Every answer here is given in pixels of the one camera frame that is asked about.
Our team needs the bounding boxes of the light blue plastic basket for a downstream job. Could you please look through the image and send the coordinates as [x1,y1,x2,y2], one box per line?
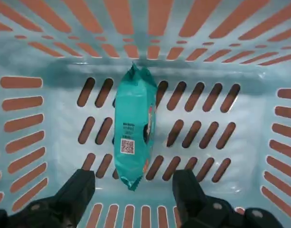
[0,0,291,228]

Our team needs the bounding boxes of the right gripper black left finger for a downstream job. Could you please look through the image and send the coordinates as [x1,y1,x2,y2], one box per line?
[0,169,96,228]

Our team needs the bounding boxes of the teal potato chips packet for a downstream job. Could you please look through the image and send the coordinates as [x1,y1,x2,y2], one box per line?
[113,61,158,191]

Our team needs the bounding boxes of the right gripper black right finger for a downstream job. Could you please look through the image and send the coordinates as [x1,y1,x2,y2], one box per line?
[172,169,282,228]

